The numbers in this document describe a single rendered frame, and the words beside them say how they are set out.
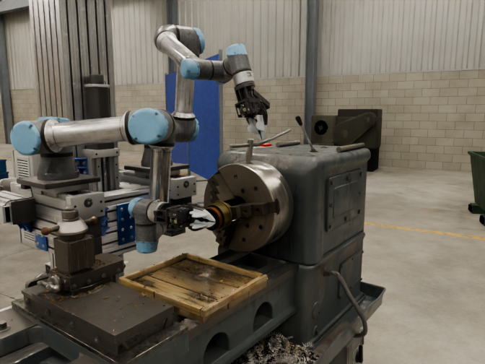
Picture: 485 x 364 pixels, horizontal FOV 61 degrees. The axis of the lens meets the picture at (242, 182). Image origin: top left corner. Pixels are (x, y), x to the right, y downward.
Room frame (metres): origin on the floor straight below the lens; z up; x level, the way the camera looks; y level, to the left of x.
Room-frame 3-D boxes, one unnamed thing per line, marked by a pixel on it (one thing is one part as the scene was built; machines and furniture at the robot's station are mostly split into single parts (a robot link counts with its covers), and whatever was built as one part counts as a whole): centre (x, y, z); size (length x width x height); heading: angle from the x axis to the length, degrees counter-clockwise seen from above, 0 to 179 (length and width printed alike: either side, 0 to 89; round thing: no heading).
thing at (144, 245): (1.43, 0.34, 0.97); 0.11 x 0.08 x 0.11; 175
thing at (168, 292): (1.22, 0.15, 0.89); 0.36 x 0.30 x 0.04; 53
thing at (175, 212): (1.31, 0.22, 1.08); 0.12 x 0.09 x 0.08; 53
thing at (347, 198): (1.77, -0.24, 1.06); 0.59 x 0.48 x 0.39; 143
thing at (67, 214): (0.99, 0.43, 1.17); 0.04 x 0.04 x 0.03
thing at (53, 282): (1.01, 0.41, 0.99); 0.20 x 0.10 x 0.05; 143
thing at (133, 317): (0.95, 0.38, 0.95); 0.43 x 0.17 x 0.05; 53
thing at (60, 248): (0.99, 0.42, 1.07); 0.07 x 0.07 x 0.10; 53
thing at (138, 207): (1.41, 0.34, 1.07); 0.11 x 0.08 x 0.09; 53
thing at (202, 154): (8.33, 1.09, 1.18); 4.12 x 0.80 x 2.35; 22
